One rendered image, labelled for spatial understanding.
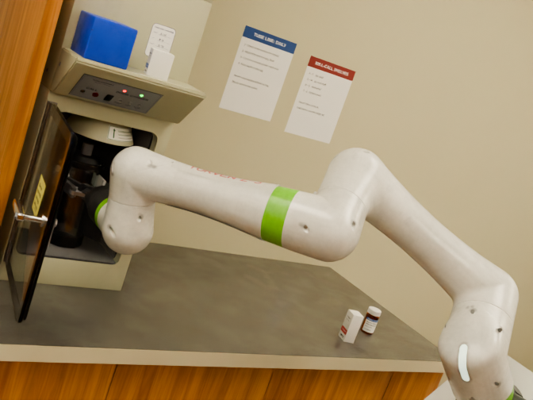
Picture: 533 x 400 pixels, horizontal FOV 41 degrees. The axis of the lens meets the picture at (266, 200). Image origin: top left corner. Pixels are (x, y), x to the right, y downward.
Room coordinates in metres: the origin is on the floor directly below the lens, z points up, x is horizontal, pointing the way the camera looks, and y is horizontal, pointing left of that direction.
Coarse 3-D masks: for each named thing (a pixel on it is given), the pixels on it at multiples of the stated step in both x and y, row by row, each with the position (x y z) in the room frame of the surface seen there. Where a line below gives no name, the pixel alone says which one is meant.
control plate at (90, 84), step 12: (84, 84) 1.54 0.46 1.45; (96, 84) 1.55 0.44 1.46; (108, 84) 1.56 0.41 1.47; (120, 84) 1.56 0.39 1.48; (84, 96) 1.58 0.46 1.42; (120, 96) 1.60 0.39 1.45; (132, 96) 1.61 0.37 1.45; (144, 96) 1.62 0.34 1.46; (156, 96) 1.62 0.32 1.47; (132, 108) 1.65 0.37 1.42; (144, 108) 1.65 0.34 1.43
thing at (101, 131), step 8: (72, 120) 1.70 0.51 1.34; (80, 120) 1.69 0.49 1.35; (88, 120) 1.68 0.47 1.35; (96, 120) 1.69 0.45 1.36; (72, 128) 1.68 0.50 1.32; (80, 128) 1.68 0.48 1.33; (88, 128) 1.68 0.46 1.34; (96, 128) 1.68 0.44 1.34; (104, 128) 1.68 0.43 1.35; (112, 128) 1.69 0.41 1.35; (120, 128) 1.71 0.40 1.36; (128, 128) 1.74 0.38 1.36; (88, 136) 1.67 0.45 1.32; (96, 136) 1.67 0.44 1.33; (104, 136) 1.68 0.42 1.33; (112, 136) 1.69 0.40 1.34; (120, 136) 1.71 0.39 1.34; (128, 136) 1.74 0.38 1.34; (120, 144) 1.70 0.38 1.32; (128, 144) 1.73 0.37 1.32
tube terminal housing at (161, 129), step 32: (64, 0) 1.62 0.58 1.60; (96, 0) 1.60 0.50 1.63; (128, 0) 1.64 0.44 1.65; (160, 0) 1.68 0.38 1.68; (192, 0) 1.73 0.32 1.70; (64, 32) 1.57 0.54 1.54; (192, 32) 1.74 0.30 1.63; (128, 64) 1.66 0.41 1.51; (192, 64) 1.76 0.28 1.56; (64, 96) 1.59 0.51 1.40; (32, 128) 1.61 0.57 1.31; (160, 128) 1.74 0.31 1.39; (0, 256) 1.58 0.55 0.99; (128, 256) 1.75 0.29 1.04; (96, 288) 1.72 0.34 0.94
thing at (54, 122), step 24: (48, 120) 1.52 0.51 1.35; (48, 144) 1.46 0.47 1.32; (72, 144) 1.29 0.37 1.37; (48, 168) 1.40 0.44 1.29; (48, 192) 1.34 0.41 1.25; (48, 216) 1.29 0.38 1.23; (24, 240) 1.43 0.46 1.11; (24, 264) 1.37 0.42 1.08; (24, 288) 1.32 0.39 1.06; (24, 312) 1.29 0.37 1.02
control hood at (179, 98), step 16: (64, 48) 1.56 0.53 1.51; (64, 64) 1.53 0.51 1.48; (80, 64) 1.49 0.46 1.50; (96, 64) 1.50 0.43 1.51; (64, 80) 1.52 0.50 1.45; (112, 80) 1.55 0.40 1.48; (128, 80) 1.56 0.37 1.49; (144, 80) 1.57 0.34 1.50; (160, 80) 1.60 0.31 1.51; (176, 80) 1.73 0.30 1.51; (176, 96) 1.64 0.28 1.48; (192, 96) 1.65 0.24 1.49; (160, 112) 1.68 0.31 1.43; (176, 112) 1.69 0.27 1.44
